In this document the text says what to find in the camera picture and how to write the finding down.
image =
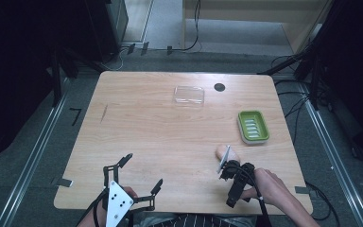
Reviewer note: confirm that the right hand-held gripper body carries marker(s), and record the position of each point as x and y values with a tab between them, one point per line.
238	186

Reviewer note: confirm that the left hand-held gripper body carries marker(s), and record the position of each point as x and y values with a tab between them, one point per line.
116	201

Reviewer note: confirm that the pale pink soap bar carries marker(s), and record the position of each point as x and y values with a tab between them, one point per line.
231	154

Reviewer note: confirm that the green soap dish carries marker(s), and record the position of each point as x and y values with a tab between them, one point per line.
253	127

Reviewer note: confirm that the person's right hand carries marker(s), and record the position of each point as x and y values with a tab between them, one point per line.
269	186

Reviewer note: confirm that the grey tape piece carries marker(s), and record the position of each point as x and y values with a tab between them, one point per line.
64	182
302	189

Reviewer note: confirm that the striped dark clothing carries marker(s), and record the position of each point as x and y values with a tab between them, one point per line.
201	220

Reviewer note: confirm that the black round table grommet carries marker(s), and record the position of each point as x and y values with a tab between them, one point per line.
219	87

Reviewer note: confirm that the clear plastic container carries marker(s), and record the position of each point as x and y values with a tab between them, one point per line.
189	95

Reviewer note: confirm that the black metal stand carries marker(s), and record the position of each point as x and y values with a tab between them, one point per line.
312	63
56	78

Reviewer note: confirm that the black cabinet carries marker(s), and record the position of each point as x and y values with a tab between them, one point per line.
107	22

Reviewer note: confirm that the metal floor rail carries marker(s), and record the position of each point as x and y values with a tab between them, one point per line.
34	157
334	157

